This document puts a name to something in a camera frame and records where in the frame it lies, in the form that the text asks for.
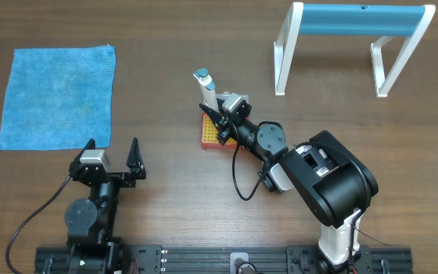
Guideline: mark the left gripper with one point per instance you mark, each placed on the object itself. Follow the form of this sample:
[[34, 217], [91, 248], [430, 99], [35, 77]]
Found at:
[[118, 179]]

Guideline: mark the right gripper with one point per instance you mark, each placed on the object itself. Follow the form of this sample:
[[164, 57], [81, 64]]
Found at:
[[242, 113]]

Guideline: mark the white pipette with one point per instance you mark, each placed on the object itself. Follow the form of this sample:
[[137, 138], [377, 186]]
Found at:
[[207, 89]]

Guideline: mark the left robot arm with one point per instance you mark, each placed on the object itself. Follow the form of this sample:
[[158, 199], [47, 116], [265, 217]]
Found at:
[[89, 220]]

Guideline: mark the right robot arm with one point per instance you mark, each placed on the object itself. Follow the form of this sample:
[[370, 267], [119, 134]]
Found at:
[[333, 182]]

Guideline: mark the blue cloth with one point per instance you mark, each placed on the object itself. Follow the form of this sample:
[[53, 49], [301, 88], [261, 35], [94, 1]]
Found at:
[[55, 99]]

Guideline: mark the white and blue stand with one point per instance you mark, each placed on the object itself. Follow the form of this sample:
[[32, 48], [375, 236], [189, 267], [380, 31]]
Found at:
[[356, 20]]

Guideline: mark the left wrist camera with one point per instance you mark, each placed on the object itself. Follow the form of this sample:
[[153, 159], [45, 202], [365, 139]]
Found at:
[[94, 160]]

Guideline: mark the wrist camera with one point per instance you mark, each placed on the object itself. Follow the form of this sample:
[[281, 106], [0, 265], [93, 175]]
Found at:
[[233, 102], [94, 160]]

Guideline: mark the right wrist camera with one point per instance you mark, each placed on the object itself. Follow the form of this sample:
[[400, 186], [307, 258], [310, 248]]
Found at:
[[233, 102]]

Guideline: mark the mounting rail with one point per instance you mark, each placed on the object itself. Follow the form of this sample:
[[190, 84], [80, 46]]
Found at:
[[204, 260]]

